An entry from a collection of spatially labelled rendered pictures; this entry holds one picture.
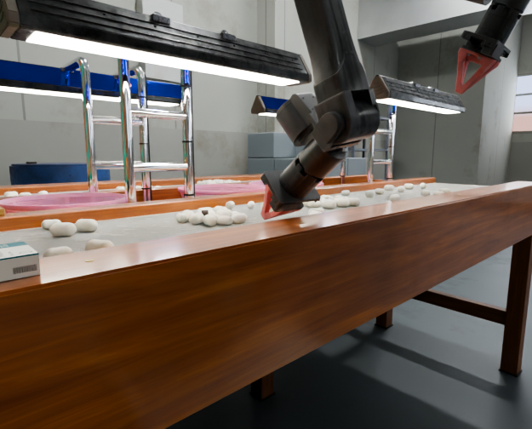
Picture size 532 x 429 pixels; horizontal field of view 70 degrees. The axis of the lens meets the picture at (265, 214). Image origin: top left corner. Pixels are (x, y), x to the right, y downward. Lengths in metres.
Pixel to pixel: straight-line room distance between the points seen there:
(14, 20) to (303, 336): 0.59
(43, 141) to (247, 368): 2.78
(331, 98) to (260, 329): 0.32
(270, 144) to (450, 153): 3.82
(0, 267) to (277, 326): 0.32
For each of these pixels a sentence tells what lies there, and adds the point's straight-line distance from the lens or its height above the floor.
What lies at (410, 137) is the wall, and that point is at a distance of 6.98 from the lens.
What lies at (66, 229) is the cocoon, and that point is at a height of 0.75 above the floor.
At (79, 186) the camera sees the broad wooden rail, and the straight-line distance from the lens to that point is 1.51.
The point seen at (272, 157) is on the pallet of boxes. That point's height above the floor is 0.85.
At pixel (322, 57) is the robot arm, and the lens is 0.57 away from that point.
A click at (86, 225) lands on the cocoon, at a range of 0.70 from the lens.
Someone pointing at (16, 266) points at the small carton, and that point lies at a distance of 0.38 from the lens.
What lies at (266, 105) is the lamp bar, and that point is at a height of 1.07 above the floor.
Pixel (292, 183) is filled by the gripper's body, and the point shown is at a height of 0.82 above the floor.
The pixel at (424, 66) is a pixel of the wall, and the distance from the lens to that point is 7.05.
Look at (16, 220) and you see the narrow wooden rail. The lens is 0.78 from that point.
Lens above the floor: 0.87
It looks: 9 degrees down
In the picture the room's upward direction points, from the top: straight up
